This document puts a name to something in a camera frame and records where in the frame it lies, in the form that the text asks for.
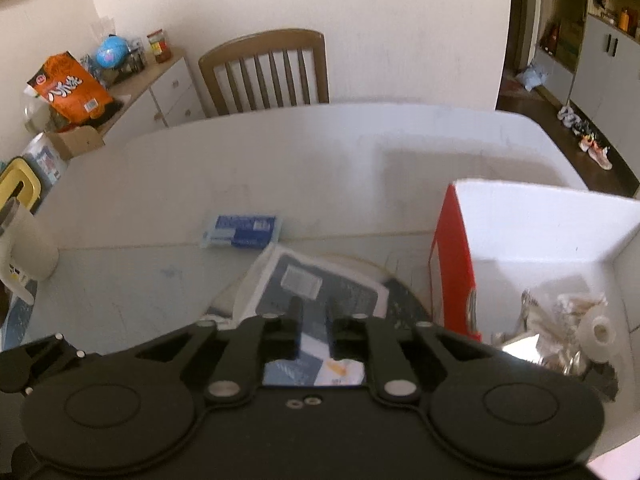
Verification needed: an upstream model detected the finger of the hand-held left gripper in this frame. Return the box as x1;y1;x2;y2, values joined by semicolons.
0;334;101;397

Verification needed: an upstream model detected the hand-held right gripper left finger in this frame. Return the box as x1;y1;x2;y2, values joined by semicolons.
132;296;305;404

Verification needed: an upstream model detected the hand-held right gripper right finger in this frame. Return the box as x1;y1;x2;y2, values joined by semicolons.
324;302;506;404

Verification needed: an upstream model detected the blue-grey packet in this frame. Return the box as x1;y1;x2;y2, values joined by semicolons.
232;244;390;388

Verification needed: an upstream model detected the red cardboard box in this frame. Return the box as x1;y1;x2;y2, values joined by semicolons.
427;178;640;461

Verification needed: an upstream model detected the small silver foil packet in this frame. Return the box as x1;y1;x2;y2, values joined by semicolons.
520;289;548;333

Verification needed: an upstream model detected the large silver foil packet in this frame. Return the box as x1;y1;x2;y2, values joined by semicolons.
492;330;593;378

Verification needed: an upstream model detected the bag of cotton swabs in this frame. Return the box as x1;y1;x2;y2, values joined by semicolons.
550;292;608;321

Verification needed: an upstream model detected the white tape roll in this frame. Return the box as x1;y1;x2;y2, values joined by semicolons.
577;312;621;363

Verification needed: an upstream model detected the dark snack packet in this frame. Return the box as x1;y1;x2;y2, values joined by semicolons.
585;360;621;402

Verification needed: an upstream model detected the white desktop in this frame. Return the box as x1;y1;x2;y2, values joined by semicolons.
35;102;591;252

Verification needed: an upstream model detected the white plastic bag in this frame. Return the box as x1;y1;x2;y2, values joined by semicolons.
315;357;367;387

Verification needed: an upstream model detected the blue white tissue roll pack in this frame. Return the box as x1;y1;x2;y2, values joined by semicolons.
22;132;68;186

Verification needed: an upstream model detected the small cardboard box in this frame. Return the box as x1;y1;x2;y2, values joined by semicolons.
47;125;106;161

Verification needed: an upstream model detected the white sideboard cabinet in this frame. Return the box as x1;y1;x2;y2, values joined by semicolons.
97;55;207;146

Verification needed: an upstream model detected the orange snack bag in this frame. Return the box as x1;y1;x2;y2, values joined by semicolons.
26;51;115;126

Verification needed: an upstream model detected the wooden chair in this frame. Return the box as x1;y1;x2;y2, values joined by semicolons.
198;29;331;117

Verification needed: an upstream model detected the red-lidded jar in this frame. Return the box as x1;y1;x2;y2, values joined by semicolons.
146;29;173;64

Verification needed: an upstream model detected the blue globe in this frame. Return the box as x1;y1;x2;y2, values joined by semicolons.
96;35;132;68

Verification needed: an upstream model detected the colourful sneaker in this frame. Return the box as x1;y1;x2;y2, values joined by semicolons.
572;120;599;144

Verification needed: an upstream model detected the light blue cloth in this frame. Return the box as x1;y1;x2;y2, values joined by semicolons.
515;65;550;92

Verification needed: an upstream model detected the grey cabinet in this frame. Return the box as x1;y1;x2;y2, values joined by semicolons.
535;0;640;161

